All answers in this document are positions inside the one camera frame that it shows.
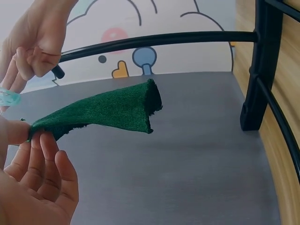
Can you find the person's right hand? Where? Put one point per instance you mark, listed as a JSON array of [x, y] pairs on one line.
[[39, 28]]

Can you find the person's left hand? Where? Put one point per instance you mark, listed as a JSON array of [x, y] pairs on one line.
[[28, 199]]

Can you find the person's right fingers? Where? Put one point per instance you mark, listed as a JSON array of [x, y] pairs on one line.
[[35, 61]]

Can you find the person's left thumb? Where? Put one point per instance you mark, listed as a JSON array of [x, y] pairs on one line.
[[12, 131]]

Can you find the light blue plastic clip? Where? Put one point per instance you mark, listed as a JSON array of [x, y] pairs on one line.
[[9, 97]]

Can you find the green knitted cloth piece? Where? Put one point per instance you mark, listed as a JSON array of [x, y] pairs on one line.
[[105, 110]]

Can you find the black metal rack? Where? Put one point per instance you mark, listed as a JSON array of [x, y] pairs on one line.
[[254, 93]]

